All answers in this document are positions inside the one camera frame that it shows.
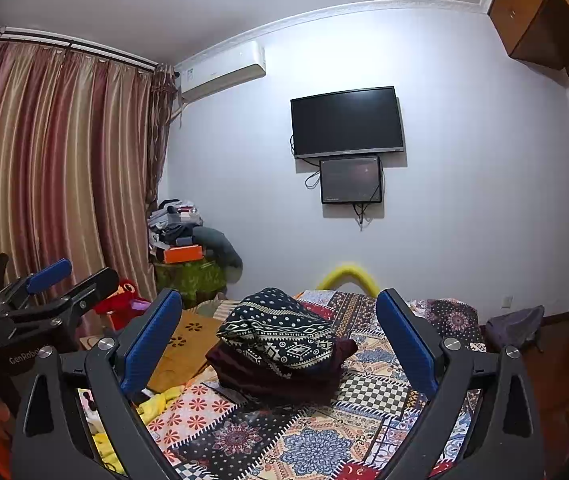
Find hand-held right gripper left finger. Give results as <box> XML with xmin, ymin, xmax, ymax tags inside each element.
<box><xmin>10</xmin><ymin>288</ymin><xmax>185</xmax><ymax>480</ymax></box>

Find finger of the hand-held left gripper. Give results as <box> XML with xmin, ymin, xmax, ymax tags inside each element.
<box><xmin>3</xmin><ymin>267</ymin><xmax>120</xmax><ymax>330</ymax></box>
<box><xmin>0</xmin><ymin>258</ymin><xmax>73</xmax><ymax>310</ymax></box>

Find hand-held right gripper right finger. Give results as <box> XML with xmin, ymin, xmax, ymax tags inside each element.
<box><xmin>375</xmin><ymin>288</ymin><xmax>545</xmax><ymax>480</ymax></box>

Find navy patterned hooded jacket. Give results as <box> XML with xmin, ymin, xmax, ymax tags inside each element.
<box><xmin>216</xmin><ymin>287</ymin><xmax>337</xmax><ymax>378</ymax></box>

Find pile of clothes and boxes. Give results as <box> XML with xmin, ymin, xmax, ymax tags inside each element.
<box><xmin>147</xmin><ymin>199</ymin><xmax>202</xmax><ymax>251</ymax></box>

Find red plush toy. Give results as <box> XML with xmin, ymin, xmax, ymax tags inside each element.
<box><xmin>95</xmin><ymin>277</ymin><xmax>152</xmax><ymax>331</ymax></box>

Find orange flower-print blanket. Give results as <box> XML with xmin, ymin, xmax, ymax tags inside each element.
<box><xmin>147</xmin><ymin>305</ymin><xmax>238</xmax><ymax>393</ymax></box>

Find yellow garment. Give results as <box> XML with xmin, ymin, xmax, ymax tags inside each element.
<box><xmin>82</xmin><ymin>387</ymin><xmax>185</xmax><ymax>478</ymax></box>

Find orange box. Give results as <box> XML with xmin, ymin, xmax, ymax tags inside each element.
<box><xmin>163</xmin><ymin>245</ymin><xmax>204</xmax><ymax>265</ymax></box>

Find yellow foam tube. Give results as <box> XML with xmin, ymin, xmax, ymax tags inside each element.
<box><xmin>317</xmin><ymin>261</ymin><xmax>380</xmax><ymax>298</ymax></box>

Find red striped curtain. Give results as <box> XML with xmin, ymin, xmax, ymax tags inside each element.
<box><xmin>0</xmin><ymin>25</ymin><xmax>178</xmax><ymax>331</ymax></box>

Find grey backpack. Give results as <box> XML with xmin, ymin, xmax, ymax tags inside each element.
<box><xmin>487</xmin><ymin>306</ymin><xmax>545</xmax><ymax>353</ymax></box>

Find maroon folded garment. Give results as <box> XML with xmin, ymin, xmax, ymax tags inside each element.
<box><xmin>206</xmin><ymin>335</ymin><xmax>357</xmax><ymax>403</ymax></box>

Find patchwork bedspread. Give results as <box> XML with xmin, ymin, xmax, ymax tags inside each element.
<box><xmin>142</xmin><ymin>287</ymin><xmax>487</xmax><ymax>480</ymax></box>

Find white air conditioner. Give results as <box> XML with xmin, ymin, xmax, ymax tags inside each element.
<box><xmin>174</xmin><ymin>40</ymin><xmax>268</xmax><ymax>106</ymax></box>

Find wooden overhead cabinet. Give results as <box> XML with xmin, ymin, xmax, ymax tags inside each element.
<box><xmin>487</xmin><ymin>0</ymin><xmax>569</xmax><ymax>71</ymax></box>

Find black monitor cables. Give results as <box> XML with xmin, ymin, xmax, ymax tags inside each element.
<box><xmin>291</xmin><ymin>135</ymin><xmax>387</xmax><ymax>233</ymax></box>

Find small black wall monitor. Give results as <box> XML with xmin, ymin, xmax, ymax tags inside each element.
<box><xmin>319</xmin><ymin>156</ymin><xmax>383</xmax><ymax>205</ymax></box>

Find white curtain rail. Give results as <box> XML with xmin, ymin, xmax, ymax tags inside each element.
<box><xmin>0</xmin><ymin>27</ymin><xmax>160</xmax><ymax>68</ymax></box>

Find large black wall television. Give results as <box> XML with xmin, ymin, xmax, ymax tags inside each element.
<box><xmin>290</xmin><ymin>86</ymin><xmax>406</xmax><ymax>160</ymax></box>

